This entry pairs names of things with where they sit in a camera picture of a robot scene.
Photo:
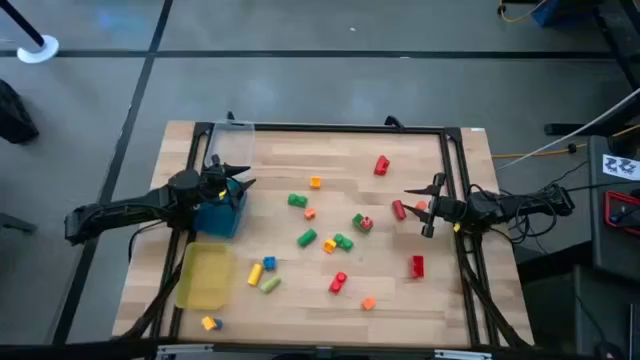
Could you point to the blue plastic bin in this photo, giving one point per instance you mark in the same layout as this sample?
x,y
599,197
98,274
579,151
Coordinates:
x,y
220,220

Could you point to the clear plastic bin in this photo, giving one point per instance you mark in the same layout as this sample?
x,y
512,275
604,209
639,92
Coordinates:
x,y
232,145

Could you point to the orange small block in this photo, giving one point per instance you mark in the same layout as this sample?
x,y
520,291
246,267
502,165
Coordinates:
x,y
310,214
368,303

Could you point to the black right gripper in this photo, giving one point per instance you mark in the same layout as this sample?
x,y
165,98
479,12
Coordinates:
x,y
436,210

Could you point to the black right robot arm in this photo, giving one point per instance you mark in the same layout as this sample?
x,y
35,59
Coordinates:
x,y
515,205

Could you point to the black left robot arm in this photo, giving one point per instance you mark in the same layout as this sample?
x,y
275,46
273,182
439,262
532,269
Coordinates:
x,y
130,205

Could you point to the white marker paper sheet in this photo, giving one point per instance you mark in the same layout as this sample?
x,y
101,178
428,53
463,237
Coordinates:
x,y
620,167

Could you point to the black frame clamp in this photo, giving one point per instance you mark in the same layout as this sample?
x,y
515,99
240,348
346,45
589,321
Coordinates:
x,y
230,116
395,121

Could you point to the black metal beam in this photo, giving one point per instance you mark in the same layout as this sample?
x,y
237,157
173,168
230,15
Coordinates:
x,y
620,40
565,129

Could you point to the red small block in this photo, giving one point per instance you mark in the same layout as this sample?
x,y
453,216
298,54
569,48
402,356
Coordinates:
x,y
367,224

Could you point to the orange cylinder block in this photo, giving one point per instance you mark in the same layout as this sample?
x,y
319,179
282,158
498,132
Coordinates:
x,y
421,205

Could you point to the yellow plastic bin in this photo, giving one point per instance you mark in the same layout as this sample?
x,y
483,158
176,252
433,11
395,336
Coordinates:
x,y
205,275

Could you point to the yellow small block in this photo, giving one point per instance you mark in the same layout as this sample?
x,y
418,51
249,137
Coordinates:
x,y
208,323

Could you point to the light green cylinder block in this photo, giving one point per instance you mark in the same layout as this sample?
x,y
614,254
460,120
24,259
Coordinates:
x,y
270,284

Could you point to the black pole with white base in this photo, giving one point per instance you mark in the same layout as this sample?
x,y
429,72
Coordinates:
x,y
37,50

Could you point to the green two-stud block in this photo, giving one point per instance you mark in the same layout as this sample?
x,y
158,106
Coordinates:
x,y
357,220
345,243

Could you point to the red-framed device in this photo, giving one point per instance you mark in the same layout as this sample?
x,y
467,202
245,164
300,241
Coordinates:
x,y
622,212

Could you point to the green plastic bowl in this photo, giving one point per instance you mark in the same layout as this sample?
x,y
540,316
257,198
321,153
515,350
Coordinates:
x,y
297,200

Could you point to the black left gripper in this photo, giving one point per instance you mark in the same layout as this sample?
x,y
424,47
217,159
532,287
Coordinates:
x,y
217,180

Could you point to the yellow-orange small block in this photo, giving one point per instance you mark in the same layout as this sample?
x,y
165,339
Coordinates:
x,y
315,182
329,246

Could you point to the red two-stud block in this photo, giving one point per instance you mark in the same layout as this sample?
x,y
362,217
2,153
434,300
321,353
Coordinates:
x,y
417,267
381,166
338,283

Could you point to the yellow cylinder block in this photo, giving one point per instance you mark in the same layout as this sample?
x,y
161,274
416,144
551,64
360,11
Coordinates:
x,y
255,275

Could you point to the blue box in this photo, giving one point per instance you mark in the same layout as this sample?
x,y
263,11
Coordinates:
x,y
545,12

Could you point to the red cylinder block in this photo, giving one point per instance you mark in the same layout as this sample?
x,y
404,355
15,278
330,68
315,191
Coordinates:
x,y
398,210

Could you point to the black side desk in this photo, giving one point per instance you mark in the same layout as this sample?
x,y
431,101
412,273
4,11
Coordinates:
x,y
597,225

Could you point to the grey metal foot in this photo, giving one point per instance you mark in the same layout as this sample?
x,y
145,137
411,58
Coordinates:
x,y
17,223

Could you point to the dark floor case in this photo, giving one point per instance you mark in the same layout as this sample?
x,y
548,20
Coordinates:
x,y
550,310

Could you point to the black computer mouse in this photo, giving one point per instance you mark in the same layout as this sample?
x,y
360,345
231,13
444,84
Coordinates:
x,y
607,351

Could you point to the black aluminium table frame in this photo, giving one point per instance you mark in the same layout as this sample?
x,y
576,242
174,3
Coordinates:
x,y
350,128

